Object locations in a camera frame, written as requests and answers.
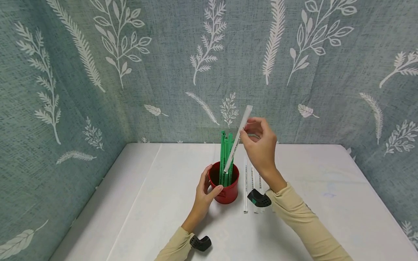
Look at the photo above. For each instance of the red metal cup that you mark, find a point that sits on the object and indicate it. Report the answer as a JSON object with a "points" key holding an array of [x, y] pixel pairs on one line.
{"points": [[228, 195]]}

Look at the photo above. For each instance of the person's right index finger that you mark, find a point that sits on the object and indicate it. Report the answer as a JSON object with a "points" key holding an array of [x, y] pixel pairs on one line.
{"points": [[258, 121]]}

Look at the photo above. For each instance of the person's right fingers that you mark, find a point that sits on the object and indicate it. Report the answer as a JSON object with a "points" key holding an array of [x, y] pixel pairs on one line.
{"points": [[254, 137]]}

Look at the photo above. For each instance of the person's right hand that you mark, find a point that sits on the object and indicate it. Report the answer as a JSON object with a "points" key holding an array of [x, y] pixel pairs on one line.
{"points": [[261, 152]]}

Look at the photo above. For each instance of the person's left thumb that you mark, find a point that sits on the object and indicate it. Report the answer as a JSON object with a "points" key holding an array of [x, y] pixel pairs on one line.
{"points": [[216, 192]]}

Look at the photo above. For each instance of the white straw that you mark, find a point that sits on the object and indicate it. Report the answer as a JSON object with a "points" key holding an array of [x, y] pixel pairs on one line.
{"points": [[245, 117], [245, 188], [252, 181], [260, 183]]}

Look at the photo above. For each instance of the person's left forearm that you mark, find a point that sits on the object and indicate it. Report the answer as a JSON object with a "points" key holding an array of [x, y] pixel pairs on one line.
{"points": [[178, 244]]}

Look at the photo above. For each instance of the green wrapped straw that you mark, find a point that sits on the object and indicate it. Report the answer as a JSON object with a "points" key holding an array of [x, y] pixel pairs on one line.
{"points": [[230, 145], [226, 170], [222, 156]]}

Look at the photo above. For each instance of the black wrist band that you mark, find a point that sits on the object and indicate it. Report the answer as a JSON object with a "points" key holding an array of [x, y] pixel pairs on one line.
{"points": [[200, 243], [259, 198]]}

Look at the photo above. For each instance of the person's right forearm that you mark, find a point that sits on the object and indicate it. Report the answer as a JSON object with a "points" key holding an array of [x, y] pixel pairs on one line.
{"points": [[303, 221]]}

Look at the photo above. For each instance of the person's right thumb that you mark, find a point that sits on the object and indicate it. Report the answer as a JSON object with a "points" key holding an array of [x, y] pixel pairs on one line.
{"points": [[245, 145]]}

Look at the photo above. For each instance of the person's left index finger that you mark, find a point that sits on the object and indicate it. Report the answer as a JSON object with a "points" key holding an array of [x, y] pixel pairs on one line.
{"points": [[205, 173]]}

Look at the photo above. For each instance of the person's left hand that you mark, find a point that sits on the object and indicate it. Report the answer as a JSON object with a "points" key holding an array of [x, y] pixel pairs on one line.
{"points": [[201, 199]]}

